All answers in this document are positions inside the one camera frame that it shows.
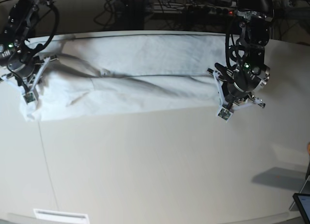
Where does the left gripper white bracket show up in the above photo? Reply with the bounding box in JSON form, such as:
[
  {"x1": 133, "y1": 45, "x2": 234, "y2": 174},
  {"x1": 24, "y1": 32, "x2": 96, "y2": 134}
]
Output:
[{"x1": 207, "y1": 68, "x2": 265, "y2": 117}]

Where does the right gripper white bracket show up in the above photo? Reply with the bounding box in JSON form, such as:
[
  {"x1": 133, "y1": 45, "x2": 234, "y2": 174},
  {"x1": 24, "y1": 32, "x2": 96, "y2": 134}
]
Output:
[{"x1": 0, "y1": 55, "x2": 58, "y2": 100}]

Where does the white T-shirt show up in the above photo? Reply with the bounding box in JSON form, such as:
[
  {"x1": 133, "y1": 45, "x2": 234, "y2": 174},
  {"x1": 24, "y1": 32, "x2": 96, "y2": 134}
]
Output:
[{"x1": 20, "y1": 34, "x2": 225, "y2": 121}]

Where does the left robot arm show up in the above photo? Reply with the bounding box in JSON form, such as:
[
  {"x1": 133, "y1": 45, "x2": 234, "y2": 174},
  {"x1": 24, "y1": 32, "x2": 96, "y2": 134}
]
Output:
[{"x1": 207, "y1": 0, "x2": 274, "y2": 121}]

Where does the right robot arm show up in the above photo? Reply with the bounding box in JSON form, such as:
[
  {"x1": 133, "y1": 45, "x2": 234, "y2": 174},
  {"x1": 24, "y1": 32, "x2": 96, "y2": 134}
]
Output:
[{"x1": 0, "y1": 0, "x2": 60, "y2": 103}]

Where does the black power strip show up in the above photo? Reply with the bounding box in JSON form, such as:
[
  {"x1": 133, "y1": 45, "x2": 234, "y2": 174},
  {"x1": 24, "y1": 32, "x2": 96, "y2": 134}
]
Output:
[{"x1": 151, "y1": 3, "x2": 235, "y2": 16}]

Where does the tablet screen with stand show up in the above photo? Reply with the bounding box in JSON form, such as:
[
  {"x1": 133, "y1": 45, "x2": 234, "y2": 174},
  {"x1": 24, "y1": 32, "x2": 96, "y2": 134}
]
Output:
[{"x1": 289, "y1": 165, "x2": 310, "y2": 224}]

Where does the white label strip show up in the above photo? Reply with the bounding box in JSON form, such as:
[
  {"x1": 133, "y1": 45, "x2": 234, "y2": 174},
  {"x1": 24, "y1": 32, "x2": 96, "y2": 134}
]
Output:
[{"x1": 33, "y1": 208, "x2": 89, "y2": 219}]

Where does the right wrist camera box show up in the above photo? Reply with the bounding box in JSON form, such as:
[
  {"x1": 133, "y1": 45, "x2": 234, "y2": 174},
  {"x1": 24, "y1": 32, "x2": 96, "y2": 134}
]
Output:
[{"x1": 23, "y1": 90, "x2": 39, "y2": 104}]

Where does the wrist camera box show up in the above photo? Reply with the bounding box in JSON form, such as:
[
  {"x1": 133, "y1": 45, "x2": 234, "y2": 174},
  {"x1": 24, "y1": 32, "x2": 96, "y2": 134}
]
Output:
[
  {"x1": 217, "y1": 107, "x2": 233, "y2": 122},
  {"x1": 23, "y1": 90, "x2": 39, "y2": 104}
]

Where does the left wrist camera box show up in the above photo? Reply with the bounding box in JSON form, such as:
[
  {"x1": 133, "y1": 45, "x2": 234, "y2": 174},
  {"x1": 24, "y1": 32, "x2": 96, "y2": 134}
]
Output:
[{"x1": 217, "y1": 107, "x2": 233, "y2": 122}]

